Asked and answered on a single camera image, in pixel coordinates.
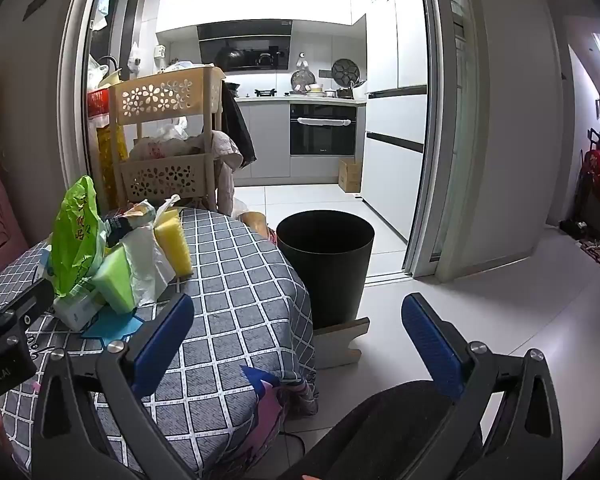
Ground black built-in oven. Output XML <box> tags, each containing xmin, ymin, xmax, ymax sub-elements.
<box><xmin>289</xmin><ymin>101</ymin><xmax>357</xmax><ymax>157</ymax></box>

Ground cardboard box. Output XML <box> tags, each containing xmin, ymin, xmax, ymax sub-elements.
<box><xmin>338</xmin><ymin>158</ymin><xmax>363</xmax><ymax>194</ymax></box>

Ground yellow foam net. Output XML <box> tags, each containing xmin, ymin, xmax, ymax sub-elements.
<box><xmin>154</xmin><ymin>208</ymin><xmax>195</xmax><ymax>278</ymax></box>

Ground white tissue packet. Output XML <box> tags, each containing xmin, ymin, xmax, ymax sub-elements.
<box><xmin>52</xmin><ymin>280</ymin><xmax>106</xmax><ymax>332</ymax></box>

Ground yellow net bag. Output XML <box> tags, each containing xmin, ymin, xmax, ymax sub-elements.
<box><xmin>96</xmin><ymin>125</ymin><xmax>131</xmax><ymax>201</ymax></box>

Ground red plastic bag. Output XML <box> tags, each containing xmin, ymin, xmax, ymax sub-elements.
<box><xmin>86</xmin><ymin>89</ymin><xmax>112</xmax><ymax>121</ymax></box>

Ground round metal steamer rack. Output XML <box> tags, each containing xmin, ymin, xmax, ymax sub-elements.
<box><xmin>331</xmin><ymin>58</ymin><xmax>361</xmax><ymax>86</ymax></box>

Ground white red-print plastic bag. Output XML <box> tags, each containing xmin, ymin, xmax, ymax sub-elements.
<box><xmin>128</xmin><ymin>125</ymin><xmax>206</xmax><ymax>161</ymax></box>

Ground black range hood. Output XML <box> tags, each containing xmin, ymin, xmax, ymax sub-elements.
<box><xmin>197</xmin><ymin>20</ymin><xmax>293</xmax><ymax>73</ymax></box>

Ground person's leg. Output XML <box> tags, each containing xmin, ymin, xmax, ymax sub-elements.
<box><xmin>280</xmin><ymin>380</ymin><xmax>483</xmax><ymax>480</ymax></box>

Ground grey checkered tablecloth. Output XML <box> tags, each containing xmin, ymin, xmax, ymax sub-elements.
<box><xmin>0</xmin><ymin>207</ymin><xmax>317</xmax><ymax>480</ymax></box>

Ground dark snack wrapper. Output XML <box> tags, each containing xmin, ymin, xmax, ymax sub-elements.
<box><xmin>102</xmin><ymin>205</ymin><xmax>156</xmax><ymax>248</ymax></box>

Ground green sponge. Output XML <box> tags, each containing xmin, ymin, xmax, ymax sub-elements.
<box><xmin>91</xmin><ymin>247</ymin><xmax>137</xmax><ymax>315</ymax></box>

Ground black trash bin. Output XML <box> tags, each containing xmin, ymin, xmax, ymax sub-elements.
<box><xmin>276</xmin><ymin>211</ymin><xmax>376</xmax><ymax>328</ymax></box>

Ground white fridge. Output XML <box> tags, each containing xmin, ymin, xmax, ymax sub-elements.
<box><xmin>362</xmin><ymin>0</ymin><xmax>428</xmax><ymax>256</ymax></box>

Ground pink plastic stool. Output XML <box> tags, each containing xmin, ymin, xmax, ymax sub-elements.
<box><xmin>0</xmin><ymin>162</ymin><xmax>28</xmax><ymax>286</ymax></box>

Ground brown bread loaf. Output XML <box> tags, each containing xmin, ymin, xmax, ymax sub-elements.
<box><xmin>241</xmin><ymin>211</ymin><xmax>271</xmax><ymax>238</ymax></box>

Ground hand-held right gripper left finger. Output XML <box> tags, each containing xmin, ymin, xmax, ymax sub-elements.
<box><xmin>30</xmin><ymin>292</ymin><xmax>201</xmax><ymax>480</ymax></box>

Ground pink blue bag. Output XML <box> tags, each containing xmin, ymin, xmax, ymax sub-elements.
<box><xmin>230</xmin><ymin>365</ymin><xmax>321</xmax><ymax>480</ymax></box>

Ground red hanging bags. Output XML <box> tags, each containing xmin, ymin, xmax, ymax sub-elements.
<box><xmin>577</xmin><ymin>130</ymin><xmax>600</xmax><ymax>198</ymax></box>

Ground pink clothing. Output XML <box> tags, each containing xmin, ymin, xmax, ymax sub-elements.
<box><xmin>212</xmin><ymin>130</ymin><xmax>244</xmax><ymax>211</ymax></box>

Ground blue plastic bag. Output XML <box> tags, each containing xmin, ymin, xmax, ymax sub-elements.
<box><xmin>82</xmin><ymin>309</ymin><xmax>146</xmax><ymax>342</ymax></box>

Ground green plastic bag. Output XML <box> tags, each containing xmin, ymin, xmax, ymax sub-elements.
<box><xmin>50</xmin><ymin>176</ymin><xmax>108</xmax><ymax>298</ymax></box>

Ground beige perforated storage rack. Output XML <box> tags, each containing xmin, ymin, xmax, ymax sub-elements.
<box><xmin>109</xmin><ymin>66</ymin><xmax>226</xmax><ymax>211</ymax></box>

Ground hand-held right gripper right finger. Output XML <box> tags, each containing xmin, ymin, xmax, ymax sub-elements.
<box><xmin>401</xmin><ymin>292</ymin><xmax>566</xmax><ymax>480</ymax></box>

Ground black hanging cloth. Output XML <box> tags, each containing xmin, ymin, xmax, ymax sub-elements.
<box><xmin>222</xmin><ymin>81</ymin><xmax>257</xmax><ymax>166</ymax></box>

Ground wooden board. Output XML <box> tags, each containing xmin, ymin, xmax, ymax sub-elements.
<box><xmin>312</xmin><ymin>316</ymin><xmax>371</xmax><ymax>370</ymax></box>

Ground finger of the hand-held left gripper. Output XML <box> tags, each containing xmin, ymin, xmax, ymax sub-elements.
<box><xmin>0</xmin><ymin>276</ymin><xmax>56</xmax><ymax>346</ymax></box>

